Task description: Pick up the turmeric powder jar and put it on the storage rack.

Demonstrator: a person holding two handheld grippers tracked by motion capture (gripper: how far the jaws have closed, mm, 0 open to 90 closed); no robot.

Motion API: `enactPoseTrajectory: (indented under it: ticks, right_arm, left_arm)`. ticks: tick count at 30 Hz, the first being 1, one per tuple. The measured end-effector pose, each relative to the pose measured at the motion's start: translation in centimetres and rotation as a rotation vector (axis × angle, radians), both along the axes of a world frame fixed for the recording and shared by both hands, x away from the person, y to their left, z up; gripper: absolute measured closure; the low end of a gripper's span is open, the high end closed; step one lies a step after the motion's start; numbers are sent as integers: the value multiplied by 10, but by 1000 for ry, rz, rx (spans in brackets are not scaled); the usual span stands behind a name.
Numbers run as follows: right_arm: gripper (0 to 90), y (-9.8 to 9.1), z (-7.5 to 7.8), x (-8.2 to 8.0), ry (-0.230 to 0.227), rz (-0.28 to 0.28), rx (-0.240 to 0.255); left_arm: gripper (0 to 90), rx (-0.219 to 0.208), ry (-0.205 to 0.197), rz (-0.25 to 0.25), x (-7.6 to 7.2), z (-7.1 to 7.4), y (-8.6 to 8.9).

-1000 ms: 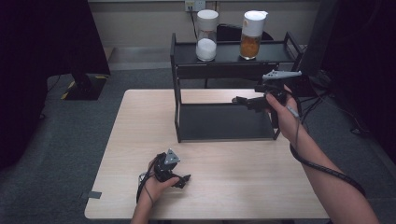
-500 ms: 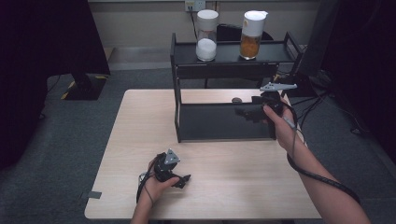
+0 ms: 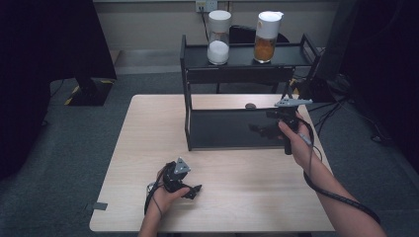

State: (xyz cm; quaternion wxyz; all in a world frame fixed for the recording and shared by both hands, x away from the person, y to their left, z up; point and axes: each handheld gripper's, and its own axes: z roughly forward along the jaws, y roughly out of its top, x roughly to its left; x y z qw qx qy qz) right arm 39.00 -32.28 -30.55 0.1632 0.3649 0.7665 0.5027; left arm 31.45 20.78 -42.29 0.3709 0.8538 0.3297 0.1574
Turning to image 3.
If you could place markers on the grey tape strip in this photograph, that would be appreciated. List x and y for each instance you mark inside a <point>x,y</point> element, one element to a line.
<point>99,206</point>

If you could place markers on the black two-tier shelf rack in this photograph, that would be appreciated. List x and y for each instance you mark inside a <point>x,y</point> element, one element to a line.
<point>230,131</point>

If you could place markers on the black chair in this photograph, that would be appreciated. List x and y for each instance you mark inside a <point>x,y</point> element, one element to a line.
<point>243,33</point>

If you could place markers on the person's left hand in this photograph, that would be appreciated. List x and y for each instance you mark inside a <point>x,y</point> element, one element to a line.
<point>163,200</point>

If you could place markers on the black stand base yellow tape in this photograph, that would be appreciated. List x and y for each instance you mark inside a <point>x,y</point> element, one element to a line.
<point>90,92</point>

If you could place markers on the dark monitor on stand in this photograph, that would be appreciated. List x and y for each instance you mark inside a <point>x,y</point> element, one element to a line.
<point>336,42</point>

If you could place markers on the white powder jar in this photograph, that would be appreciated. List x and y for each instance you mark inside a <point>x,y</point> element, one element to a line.
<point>218,49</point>

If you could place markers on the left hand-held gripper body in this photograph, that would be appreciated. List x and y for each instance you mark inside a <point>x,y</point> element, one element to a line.
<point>174,177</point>

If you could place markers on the person's right hand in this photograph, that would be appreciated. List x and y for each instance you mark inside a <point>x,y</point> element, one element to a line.
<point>303,148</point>

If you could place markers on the white wall outlet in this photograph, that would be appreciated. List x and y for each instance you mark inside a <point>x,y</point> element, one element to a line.
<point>202,5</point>

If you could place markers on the orange spice jar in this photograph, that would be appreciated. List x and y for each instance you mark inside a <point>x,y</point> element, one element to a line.
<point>264,47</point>

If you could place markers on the small dark round object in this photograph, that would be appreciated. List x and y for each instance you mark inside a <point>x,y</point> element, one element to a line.
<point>250,106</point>

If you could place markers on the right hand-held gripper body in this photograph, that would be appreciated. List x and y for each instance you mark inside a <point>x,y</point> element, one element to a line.
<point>290,113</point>

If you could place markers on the black curtain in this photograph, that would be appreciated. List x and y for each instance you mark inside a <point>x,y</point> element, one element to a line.
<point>39,65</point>
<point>392,65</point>

